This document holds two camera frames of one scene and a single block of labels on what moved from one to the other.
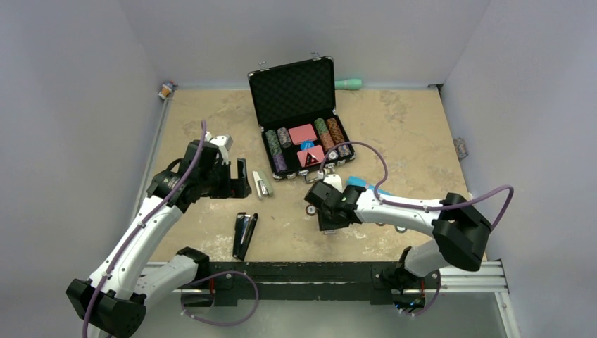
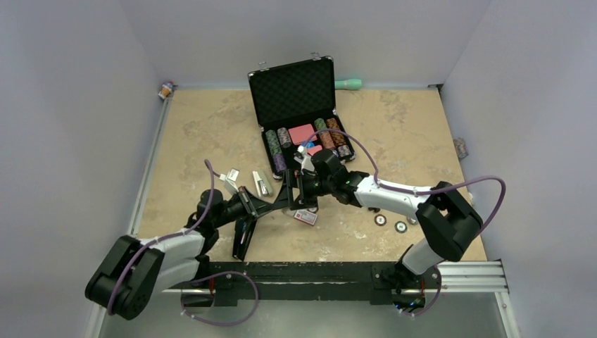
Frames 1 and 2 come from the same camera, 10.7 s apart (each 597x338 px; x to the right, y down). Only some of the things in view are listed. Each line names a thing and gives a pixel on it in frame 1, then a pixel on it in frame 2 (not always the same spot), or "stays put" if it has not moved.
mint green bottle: x=348 y=84 stays put
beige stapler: x=263 y=186 stays put
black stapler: x=244 y=227 stays put
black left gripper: x=232 y=188 to x=255 y=206
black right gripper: x=327 y=224 to x=296 y=178
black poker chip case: x=294 y=103 stays put
